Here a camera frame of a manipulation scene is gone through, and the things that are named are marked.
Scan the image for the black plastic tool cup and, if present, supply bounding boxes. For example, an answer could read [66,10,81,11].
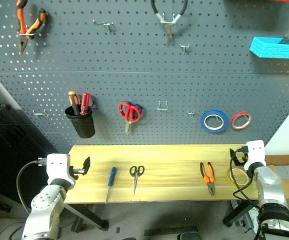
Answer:
[64,105,96,139]

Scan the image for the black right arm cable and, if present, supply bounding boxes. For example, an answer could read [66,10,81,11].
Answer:
[229,149,261,209]

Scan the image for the grey metal pegboard wall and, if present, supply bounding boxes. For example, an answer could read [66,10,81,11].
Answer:
[0,0,289,154]

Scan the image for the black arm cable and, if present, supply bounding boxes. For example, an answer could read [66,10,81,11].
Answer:
[15,159,48,215]
[229,149,261,209]

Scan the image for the blue handled screwdriver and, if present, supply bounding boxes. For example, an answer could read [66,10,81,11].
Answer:
[104,166,118,204]

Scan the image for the cyan plastic storage bin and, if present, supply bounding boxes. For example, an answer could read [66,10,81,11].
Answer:
[249,36,289,61]

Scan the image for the orange black handled screwdriver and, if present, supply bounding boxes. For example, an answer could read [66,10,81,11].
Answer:
[67,90,81,116]

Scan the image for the black handled silver pliers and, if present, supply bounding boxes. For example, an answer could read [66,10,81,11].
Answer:
[150,0,189,44]

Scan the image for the long silver pegboard hook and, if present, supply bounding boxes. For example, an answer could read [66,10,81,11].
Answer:
[92,19,116,34]

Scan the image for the orange black combination pliers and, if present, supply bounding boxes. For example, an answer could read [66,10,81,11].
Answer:
[199,161,216,196]

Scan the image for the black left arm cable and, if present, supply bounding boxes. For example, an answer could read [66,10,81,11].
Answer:
[15,159,48,215]

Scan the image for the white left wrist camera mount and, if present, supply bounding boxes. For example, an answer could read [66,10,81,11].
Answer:
[45,153,77,187]

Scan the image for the flat silver pegboard hook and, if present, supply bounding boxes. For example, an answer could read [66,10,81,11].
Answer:
[32,110,51,118]

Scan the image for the orange black needle-nose pliers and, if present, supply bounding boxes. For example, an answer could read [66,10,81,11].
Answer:
[15,0,47,56]

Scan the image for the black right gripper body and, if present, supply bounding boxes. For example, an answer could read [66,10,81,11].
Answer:
[237,146,250,166]

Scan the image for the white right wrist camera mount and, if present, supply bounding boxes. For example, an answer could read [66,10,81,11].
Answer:
[243,139,267,171]

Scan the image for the red handled screwdriver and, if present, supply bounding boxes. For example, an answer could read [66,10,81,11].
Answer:
[80,92,92,116]

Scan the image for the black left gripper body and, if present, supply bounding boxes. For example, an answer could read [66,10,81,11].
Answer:
[68,164,86,180]

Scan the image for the clear yellowish tape roll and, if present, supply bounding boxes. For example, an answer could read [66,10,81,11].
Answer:
[226,166,251,187]

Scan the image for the blue tape roll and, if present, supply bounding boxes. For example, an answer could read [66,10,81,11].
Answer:
[200,109,229,133]

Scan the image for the black metal table leg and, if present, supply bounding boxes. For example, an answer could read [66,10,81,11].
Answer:
[63,203,110,230]
[222,199,256,228]

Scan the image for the red handled scissors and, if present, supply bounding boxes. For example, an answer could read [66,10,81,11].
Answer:
[118,100,141,135]

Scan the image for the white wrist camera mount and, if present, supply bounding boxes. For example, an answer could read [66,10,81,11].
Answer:
[243,139,267,171]
[45,153,77,187]

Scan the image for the black handled scissors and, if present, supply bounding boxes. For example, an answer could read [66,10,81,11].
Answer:
[129,165,146,197]

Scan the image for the red tape roll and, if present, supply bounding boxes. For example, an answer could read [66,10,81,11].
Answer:
[230,111,252,131]

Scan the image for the silver wire loop hook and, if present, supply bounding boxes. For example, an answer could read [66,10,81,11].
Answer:
[156,100,170,112]

